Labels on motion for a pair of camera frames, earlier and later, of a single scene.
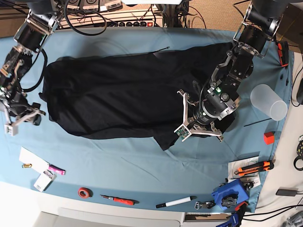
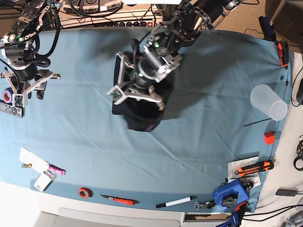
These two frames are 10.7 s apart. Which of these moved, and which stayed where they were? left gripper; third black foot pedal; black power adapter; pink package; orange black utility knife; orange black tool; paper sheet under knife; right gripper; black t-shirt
Moved: left gripper; right gripper; black t-shirt
Stayed: black power adapter; third black foot pedal; orange black utility knife; paper sheet under knife; pink package; orange black tool
